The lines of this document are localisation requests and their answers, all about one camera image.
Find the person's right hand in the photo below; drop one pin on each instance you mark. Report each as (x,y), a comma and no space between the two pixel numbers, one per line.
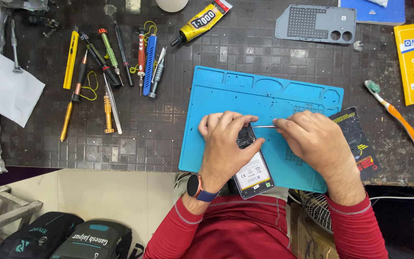
(318,144)

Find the person's left hand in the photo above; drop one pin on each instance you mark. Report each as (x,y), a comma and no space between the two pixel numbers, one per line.
(221,151)

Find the smartphone with battery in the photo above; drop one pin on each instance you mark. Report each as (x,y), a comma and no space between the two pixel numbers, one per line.
(253,172)

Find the thin silver tweezers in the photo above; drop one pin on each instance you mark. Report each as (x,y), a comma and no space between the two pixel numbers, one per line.
(264,126)

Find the black printed foil packet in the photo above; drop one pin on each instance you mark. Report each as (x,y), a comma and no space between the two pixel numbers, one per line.
(359,144)

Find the blue silicone repair mat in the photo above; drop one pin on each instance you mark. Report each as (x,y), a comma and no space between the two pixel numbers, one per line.
(228,93)

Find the orange and white toothbrush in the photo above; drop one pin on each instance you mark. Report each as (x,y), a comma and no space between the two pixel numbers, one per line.
(395,117)

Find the person's red shirt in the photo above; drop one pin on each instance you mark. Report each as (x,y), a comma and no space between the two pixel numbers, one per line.
(243,230)

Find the brown cardboard carton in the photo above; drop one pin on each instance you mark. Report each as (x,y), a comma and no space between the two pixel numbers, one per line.
(311,241)

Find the grey metal screwdriver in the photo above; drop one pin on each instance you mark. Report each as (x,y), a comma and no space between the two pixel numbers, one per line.
(157,73)

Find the small clear plastic piece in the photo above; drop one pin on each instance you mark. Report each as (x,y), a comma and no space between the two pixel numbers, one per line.
(358,46)

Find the blue plastic pry tool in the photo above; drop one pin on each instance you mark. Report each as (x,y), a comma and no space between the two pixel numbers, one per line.
(150,61)

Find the wide silver tweezers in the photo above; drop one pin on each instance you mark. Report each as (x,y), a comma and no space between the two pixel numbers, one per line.
(113,104)

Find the short gold screwdriver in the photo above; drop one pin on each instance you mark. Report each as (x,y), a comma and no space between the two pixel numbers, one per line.
(108,113)

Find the grey phone back cover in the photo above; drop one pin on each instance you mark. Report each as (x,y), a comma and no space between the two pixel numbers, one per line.
(307,23)

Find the red and white screwdriver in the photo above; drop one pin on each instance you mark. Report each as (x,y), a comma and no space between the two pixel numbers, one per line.
(141,54)

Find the yellow glue tube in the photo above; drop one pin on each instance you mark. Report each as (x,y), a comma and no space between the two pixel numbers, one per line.
(203,19)

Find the slim black screwdriver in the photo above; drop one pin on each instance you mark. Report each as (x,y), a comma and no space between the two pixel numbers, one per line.
(123,52)

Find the blue flat box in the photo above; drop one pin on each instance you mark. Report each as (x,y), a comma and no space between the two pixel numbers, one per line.
(372,14)

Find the yellow rubber band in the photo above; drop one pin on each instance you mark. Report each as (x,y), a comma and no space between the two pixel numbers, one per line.
(95,85)
(154,25)

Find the green screwdriver with red cap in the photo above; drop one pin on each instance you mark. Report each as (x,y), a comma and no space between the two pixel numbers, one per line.
(109,50)

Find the white crumpled plastic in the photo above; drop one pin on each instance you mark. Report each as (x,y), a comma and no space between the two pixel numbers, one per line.
(377,3)

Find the white round object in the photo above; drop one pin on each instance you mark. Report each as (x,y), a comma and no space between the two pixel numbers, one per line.
(171,4)

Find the black pen-shaped tool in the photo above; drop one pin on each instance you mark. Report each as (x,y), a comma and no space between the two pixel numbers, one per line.
(97,57)

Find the grey-green backpack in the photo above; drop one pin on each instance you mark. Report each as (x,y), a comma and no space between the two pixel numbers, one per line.
(92,241)

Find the long gold screwdriver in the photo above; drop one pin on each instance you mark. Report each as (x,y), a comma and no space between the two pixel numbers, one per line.
(66,122)

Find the black and orange screwdriver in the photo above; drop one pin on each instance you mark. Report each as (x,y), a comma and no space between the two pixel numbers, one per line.
(80,77)

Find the yellow plastic pry tool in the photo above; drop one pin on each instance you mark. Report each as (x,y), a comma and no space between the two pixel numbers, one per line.
(71,59)

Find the black backpack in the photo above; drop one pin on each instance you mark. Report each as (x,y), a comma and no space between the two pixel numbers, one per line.
(41,233)

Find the small black metal parts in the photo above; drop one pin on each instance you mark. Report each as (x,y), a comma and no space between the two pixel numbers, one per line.
(41,22)

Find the white paper sheet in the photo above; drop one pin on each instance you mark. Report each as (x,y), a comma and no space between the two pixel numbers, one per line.
(5,90)

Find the wooden stool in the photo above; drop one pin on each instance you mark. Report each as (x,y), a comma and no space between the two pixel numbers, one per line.
(2,216)

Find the silver screwdriver with round base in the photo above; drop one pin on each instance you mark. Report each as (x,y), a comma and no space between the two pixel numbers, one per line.
(14,43)

